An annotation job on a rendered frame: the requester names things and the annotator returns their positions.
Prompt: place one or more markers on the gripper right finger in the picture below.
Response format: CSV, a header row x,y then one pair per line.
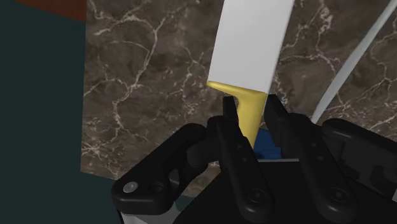
x,y
313,155

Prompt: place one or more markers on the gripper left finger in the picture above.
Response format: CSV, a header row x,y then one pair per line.
x,y
238,161

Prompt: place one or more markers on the white thin curved strip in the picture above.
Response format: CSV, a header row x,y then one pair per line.
x,y
350,63

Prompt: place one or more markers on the blue object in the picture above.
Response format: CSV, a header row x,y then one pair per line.
x,y
266,149

